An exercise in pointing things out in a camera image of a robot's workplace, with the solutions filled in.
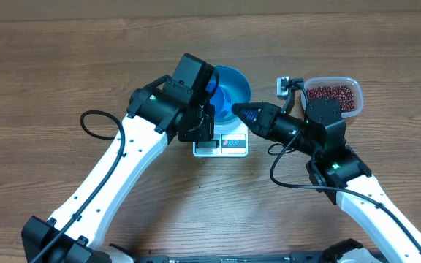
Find blue plastic measuring scoop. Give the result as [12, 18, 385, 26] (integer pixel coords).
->
[210, 84, 232, 122]

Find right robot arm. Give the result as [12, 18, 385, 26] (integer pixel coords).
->
[232, 98, 421, 262]

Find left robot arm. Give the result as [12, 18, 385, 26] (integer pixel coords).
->
[21, 53, 219, 262]

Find teal bowl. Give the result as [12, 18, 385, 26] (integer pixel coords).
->
[215, 66, 251, 121]

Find white digital kitchen scale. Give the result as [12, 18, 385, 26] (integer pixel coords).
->
[192, 116, 249, 158]

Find red beans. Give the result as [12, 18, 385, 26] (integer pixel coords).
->
[306, 85, 356, 113]

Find clear plastic container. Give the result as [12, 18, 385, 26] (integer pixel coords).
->
[301, 77, 364, 118]

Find right black cable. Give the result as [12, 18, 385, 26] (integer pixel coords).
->
[268, 82, 421, 263]

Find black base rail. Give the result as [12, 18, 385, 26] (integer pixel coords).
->
[134, 251, 328, 263]

